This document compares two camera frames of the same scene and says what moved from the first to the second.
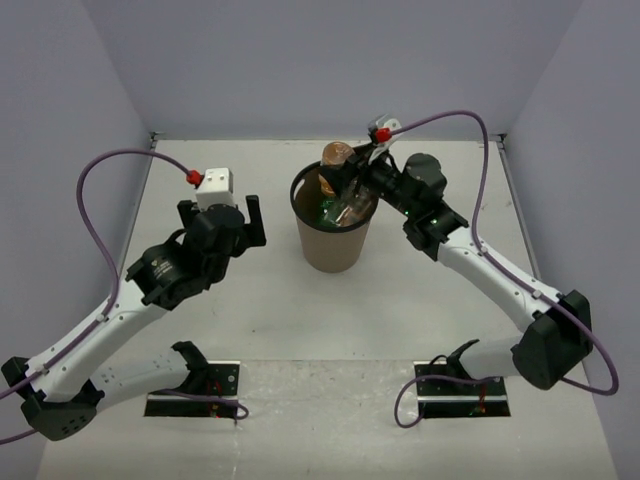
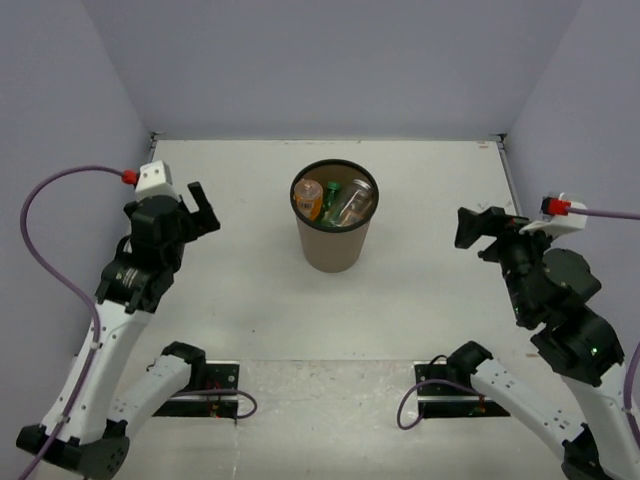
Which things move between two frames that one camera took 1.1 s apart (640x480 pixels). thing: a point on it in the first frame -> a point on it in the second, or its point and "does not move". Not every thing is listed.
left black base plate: x=223 y=382 does not move
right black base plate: x=443 y=398 does not move
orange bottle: x=334 y=154 -> x=309 y=197
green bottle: x=328 y=213 does not move
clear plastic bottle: x=353 y=208 does not move
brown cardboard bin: x=327 y=249 does not move
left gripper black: x=252 y=232 -> x=202 y=221
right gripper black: x=340 y=177 -> x=491 y=220
